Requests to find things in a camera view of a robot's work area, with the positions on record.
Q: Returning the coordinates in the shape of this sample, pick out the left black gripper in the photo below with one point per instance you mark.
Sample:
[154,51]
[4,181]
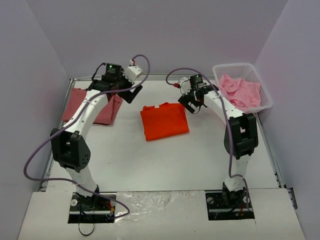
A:
[127,89]

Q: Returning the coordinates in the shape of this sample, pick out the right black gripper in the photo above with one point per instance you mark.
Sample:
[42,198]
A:
[190,97]

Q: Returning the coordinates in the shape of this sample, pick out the orange t shirt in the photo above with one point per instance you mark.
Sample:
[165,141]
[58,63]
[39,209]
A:
[166,120]

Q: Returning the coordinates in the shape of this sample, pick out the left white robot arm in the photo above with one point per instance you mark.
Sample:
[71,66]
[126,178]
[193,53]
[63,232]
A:
[69,145]

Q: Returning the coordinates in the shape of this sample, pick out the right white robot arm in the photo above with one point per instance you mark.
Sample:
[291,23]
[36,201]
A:
[241,133]

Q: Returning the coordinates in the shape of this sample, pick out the dusty red folded t shirt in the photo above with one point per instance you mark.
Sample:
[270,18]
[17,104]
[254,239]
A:
[106,116]

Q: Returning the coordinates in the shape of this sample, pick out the light pink t shirt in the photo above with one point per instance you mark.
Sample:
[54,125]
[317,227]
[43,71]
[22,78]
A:
[241,93]

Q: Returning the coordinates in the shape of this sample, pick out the white plastic basket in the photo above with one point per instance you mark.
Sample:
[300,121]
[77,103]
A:
[248,72]

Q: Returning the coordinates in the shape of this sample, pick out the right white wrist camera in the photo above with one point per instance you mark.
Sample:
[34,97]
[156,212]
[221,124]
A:
[184,86]

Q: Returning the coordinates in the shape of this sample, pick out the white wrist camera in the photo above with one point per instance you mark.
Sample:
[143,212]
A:
[184,86]
[132,72]

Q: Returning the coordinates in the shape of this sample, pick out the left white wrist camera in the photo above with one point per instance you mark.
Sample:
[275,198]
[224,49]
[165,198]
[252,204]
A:
[132,72]

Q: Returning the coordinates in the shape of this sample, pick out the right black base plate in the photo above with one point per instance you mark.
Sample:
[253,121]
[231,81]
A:
[220,208]

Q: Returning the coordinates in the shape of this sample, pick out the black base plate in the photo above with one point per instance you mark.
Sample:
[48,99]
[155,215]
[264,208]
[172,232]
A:
[220,208]
[91,210]

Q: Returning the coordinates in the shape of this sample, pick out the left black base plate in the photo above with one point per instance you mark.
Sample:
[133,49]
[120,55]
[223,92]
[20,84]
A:
[91,210]

